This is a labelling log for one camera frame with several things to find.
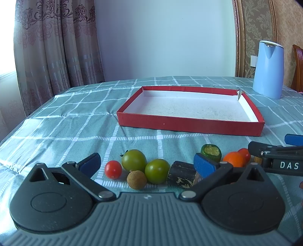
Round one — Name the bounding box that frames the light blue electric kettle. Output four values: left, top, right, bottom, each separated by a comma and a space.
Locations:
253, 40, 284, 99

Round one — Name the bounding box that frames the wooden chair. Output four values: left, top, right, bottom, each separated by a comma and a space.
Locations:
291, 45, 303, 92

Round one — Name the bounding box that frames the green cucumber piece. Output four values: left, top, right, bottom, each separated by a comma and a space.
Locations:
200, 144, 222, 163

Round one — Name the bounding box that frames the teal plaid bed sheet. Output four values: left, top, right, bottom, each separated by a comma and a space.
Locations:
1, 76, 302, 241

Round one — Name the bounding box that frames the white wall socket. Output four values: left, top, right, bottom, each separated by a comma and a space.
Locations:
250, 55, 258, 68

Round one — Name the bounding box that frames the red cherry tomato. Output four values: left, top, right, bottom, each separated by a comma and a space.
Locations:
238, 148, 251, 164
104, 160, 122, 179

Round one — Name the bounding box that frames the patterned brown curtain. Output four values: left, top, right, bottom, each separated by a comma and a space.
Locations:
14, 0, 105, 115

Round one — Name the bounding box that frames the red shallow cardboard box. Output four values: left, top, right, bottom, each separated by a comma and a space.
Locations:
117, 86, 265, 137

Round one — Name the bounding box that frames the green tomato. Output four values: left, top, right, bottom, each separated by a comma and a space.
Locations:
144, 158, 170, 185
122, 149, 147, 172

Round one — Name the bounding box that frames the dark eggplant piece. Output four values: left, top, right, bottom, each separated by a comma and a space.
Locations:
166, 161, 202, 189

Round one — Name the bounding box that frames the orange tangerine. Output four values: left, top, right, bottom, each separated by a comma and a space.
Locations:
223, 152, 246, 168

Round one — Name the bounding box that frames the gold padded headboard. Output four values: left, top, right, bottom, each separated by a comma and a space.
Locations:
232, 1, 302, 87

